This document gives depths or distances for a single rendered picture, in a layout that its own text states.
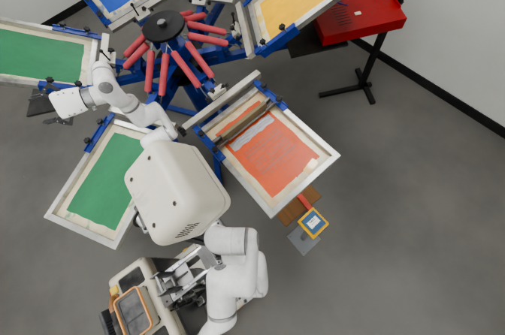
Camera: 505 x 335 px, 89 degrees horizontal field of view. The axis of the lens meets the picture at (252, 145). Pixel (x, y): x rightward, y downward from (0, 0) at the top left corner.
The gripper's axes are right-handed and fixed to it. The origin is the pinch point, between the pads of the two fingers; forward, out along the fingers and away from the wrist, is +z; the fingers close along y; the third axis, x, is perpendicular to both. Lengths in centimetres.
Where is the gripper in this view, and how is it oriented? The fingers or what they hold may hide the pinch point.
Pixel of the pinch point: (39, 110)
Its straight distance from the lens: 123.7
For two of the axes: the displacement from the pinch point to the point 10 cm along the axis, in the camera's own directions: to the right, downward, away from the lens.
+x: 4.2, 3.8, -8.3
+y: -1.7, -8.6, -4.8
